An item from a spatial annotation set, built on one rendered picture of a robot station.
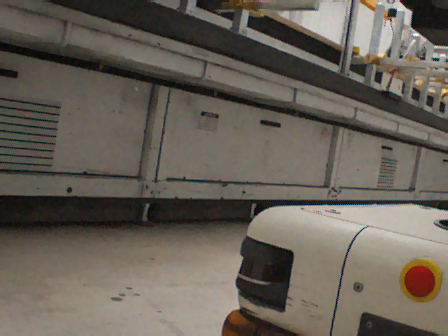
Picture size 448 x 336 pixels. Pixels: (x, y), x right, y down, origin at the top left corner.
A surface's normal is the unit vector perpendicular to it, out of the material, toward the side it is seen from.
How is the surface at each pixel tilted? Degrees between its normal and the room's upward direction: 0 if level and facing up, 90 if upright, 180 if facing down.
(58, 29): 90
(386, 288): 90
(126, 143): 90
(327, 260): 84
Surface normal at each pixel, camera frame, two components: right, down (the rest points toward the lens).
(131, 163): 0.81, 0.17
